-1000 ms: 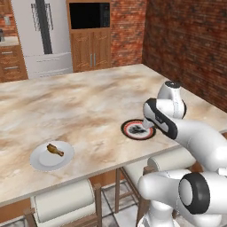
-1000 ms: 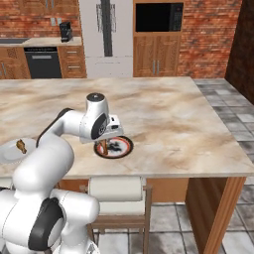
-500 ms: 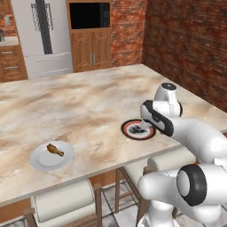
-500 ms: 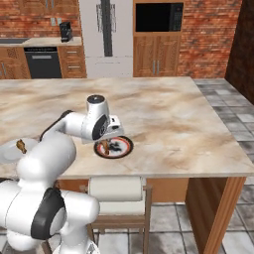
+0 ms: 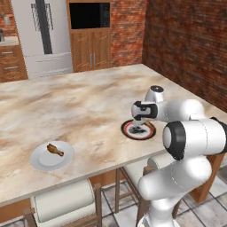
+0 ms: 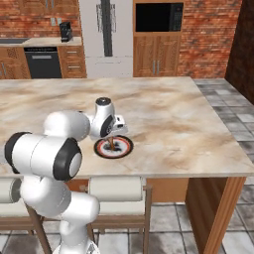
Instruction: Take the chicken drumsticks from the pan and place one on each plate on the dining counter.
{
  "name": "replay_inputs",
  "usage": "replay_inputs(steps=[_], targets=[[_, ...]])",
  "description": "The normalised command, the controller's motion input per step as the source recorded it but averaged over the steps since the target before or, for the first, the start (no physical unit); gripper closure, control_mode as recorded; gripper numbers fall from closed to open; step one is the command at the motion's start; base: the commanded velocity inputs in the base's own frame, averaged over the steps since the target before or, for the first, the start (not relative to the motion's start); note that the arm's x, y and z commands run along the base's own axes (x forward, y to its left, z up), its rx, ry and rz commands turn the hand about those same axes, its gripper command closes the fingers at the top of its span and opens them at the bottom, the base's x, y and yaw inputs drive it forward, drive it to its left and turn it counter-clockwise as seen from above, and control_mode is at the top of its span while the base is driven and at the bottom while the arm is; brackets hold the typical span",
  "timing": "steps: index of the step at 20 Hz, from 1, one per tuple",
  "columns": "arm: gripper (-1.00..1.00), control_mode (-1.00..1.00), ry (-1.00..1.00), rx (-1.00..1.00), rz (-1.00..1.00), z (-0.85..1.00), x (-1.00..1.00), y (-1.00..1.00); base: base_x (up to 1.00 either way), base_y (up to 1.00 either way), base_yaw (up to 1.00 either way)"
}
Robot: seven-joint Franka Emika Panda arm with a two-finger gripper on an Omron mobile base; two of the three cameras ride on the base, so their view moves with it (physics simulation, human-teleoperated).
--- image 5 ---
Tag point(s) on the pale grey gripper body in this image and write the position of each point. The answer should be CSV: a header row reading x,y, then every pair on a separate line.
x,y
140,122

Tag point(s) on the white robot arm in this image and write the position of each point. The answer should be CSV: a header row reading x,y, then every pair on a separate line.
x,y
186,136

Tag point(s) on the red and black rimmed plate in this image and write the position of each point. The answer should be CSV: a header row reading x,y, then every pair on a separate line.
x,y
149,133

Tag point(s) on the wooden counter support panel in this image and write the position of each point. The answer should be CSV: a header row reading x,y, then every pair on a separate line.
x,y
207,180

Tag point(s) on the brown chicken drumstick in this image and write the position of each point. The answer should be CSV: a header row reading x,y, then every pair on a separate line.
x,y
55,150

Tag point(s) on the white plate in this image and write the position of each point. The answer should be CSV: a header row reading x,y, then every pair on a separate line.
x,y
47,162

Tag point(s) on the white cushioned wooden stool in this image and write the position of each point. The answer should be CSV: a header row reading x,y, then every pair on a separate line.
x,y
133,173
63,201

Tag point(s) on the wooden cupboard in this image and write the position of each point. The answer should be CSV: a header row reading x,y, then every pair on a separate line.
x,y
88,50

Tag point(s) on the black microwave oven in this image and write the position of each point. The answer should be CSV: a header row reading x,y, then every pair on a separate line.
x,y
88,15

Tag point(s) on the white fridge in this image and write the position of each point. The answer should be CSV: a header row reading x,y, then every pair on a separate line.
x,y
56,38

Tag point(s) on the wooden drawer unit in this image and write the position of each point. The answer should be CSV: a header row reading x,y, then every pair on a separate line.
x,y
11,63

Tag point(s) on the dark small appliance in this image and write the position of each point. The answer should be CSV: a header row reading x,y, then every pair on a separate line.
x,y
1,35

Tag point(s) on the grey wall socket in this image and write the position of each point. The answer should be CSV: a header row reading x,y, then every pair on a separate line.
x,y
6,20

